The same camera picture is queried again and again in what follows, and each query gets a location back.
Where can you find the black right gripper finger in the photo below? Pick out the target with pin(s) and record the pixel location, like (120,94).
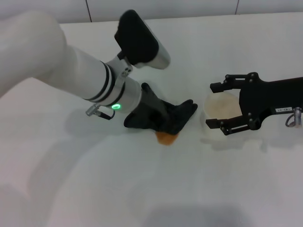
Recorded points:
(217,87)
(234,125)

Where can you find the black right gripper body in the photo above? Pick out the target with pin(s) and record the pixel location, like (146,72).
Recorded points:
(267,97)

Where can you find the dark cloth rag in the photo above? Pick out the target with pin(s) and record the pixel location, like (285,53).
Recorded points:
(180,116)

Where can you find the clear plastic cup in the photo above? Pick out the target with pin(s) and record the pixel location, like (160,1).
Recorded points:
(220,106)

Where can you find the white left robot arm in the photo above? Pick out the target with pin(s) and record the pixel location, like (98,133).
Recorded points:
(59,61)

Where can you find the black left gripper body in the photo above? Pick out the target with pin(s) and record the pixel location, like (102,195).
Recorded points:
(151,111)

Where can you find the brown liquid stain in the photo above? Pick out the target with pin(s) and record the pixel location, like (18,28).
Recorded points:
(166,139)

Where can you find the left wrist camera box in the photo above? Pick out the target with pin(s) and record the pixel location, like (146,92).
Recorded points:
(139,40)

